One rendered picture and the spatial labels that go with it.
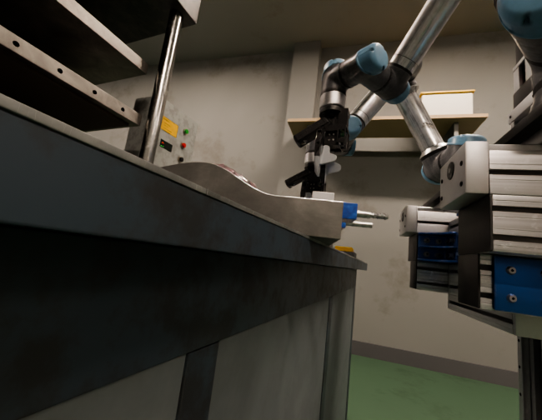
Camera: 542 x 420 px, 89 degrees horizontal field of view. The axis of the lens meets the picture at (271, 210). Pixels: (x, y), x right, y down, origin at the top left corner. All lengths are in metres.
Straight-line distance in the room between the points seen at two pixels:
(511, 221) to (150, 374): 0.51
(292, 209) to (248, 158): 2.91
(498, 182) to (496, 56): 3.30
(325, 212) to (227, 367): 0.23
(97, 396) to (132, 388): 0.03
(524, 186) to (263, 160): 2.84
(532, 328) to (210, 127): 3.46
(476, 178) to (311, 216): 0.28
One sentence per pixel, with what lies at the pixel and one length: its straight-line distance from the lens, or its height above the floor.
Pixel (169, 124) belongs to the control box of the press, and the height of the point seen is 1.36.
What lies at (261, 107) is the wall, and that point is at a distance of 3.55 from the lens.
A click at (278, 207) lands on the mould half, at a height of 0.84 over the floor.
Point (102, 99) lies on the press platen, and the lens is 1.25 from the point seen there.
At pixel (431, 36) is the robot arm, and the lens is 0.97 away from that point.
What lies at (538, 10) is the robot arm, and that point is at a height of 1.16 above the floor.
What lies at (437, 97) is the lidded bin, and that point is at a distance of 2.88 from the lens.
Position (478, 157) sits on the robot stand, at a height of 0.96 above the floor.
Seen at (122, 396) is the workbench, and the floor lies 0.66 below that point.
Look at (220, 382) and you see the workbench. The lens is 0.35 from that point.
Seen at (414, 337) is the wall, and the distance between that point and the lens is 2.96.
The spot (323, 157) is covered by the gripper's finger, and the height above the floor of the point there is 1.05.
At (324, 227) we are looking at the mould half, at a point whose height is 0.81.
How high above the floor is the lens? 0.76
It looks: 10 degrees up
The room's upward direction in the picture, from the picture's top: 7 degrees clockwise
